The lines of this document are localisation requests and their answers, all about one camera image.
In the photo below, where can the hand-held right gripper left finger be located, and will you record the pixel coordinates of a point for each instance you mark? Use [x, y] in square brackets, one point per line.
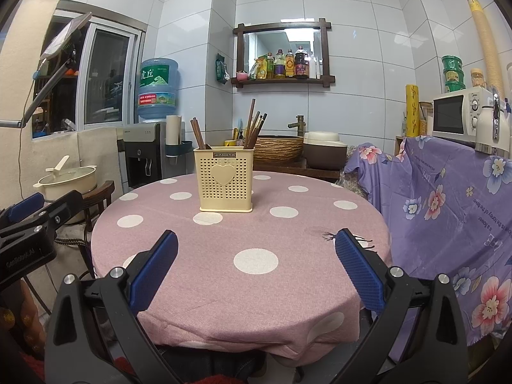
[154, 276]

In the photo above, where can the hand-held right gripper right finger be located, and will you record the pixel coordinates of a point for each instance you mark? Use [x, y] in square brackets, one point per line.
[358, 276]

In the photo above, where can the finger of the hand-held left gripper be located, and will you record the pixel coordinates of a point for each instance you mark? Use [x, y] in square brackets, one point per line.
[64, 208]
[24, 207]

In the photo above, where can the cream plastic utensil holder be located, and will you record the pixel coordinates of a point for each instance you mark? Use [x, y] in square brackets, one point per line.
[224, 192]

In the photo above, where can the dark wooden chopstick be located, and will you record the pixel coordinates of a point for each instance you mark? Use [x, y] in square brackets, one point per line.
[257, 132]
[260, 130]

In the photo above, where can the cream pot with lid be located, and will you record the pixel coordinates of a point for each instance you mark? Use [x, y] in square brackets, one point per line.
[68, 182]

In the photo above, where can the dark wooden chair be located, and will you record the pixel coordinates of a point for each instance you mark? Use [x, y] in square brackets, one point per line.
[100, 192]

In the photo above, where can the pink polka dot tablecloth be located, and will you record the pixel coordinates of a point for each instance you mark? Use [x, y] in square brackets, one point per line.
[240, 240]

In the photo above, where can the purple floral cloth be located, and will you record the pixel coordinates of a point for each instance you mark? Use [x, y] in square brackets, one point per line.
[432, 208]

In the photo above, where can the paisley patterned cloth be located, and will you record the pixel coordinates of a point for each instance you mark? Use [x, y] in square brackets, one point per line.
[348, 172]

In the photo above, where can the grey water dispenser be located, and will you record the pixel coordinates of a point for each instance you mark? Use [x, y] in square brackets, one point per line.
[140, 136]

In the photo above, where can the dark wooden washstand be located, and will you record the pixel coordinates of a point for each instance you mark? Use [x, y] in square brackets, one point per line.
[288, 172]

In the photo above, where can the white and brown rice cooker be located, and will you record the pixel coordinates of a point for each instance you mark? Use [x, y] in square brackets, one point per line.
[324, 152]

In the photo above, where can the light wooden crate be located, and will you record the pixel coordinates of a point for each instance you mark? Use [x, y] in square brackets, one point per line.
[399, 146]

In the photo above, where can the blue water dispenser bottle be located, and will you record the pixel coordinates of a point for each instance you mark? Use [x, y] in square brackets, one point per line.
[158, 106]

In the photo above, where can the sliding window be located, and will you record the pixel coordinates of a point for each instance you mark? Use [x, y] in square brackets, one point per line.
[108, 76]

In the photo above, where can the woven pattern wash basin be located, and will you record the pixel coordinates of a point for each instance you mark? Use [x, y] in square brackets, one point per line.
[284, 150]

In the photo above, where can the bronze faucet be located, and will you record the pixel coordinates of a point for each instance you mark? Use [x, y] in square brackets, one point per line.
[299, 126]

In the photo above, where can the small dark pump bottle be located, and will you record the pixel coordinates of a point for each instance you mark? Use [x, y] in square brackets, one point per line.
[240, 140]

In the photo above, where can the glass jar of grains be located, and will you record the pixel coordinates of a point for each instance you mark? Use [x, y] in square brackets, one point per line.
[426, 122]

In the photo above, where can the smartphone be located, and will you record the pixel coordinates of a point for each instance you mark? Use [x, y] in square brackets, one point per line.
[66, 36]

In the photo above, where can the yellow wrapped roll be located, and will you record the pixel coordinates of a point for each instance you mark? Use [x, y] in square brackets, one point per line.
[412, 112]

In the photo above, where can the white microwave oven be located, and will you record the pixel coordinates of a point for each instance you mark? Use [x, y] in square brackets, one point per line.
[450, 114]

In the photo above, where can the white thermos jug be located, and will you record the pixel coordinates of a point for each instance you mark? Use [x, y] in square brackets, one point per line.
[486, 132]

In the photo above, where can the green hanging packet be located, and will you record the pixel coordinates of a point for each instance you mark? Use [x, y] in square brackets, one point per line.
[222, 70]

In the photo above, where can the green tub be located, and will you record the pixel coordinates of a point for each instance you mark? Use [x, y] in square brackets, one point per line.
[453, 76]
[455, 87]
[452, 63]

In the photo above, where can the small pink bowl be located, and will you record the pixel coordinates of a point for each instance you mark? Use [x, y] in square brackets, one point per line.
[241, 76]

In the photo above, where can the row of condiment bottles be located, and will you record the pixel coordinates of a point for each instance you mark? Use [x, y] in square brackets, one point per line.
[288, 68]

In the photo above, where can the glass jar with yellow lid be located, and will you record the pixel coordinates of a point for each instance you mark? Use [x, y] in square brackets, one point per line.
[478, 79]

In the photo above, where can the wooden framed mirror shelf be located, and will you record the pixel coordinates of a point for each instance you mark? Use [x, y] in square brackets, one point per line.
[280, 24]

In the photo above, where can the tall stack of paper cups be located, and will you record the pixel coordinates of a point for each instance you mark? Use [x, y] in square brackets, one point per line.
[486, 44]

